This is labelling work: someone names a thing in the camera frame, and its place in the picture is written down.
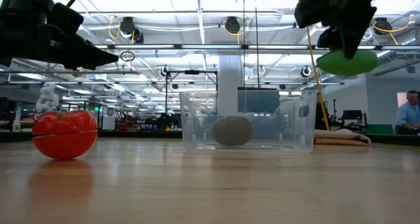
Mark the black equipment cart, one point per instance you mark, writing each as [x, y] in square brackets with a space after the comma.
[352, 115]

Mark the person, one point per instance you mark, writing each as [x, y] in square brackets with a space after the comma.
[408, 114]

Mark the grey horizontal rail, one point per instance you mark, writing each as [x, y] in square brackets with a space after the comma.
[65, 72]

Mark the brown toy kiwi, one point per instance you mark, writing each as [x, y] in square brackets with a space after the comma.
[232, 131]

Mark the red toy tomato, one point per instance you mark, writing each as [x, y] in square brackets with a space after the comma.
[64, 137]

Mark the white pillar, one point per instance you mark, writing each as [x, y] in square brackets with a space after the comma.
[229, 73]

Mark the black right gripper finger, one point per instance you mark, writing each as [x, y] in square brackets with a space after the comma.
[329, 39]
[356, 27]

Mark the green toy vegetable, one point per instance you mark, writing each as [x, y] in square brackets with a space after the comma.
[338, 64]

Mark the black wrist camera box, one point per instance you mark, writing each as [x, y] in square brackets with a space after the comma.
[67, 18]
[313, 10]

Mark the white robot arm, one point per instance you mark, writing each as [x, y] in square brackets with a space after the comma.
[47, 97]

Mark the dark monitor screen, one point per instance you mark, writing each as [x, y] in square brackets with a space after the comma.
[257, 100]

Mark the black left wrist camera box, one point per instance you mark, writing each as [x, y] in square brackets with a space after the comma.
[67, 18]

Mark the long LED light bar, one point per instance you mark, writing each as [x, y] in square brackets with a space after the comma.
[213, 47]

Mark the green panel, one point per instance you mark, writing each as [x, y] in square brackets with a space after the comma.
[380, 129]

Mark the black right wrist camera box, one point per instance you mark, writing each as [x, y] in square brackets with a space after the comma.
[313, 10]

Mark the clear plastic container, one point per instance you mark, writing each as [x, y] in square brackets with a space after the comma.
[279, 135]

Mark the black metal frame rig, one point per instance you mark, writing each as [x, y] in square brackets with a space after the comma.
[192, 72]

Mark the folded beige cloth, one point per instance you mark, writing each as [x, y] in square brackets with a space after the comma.
[341, 137]

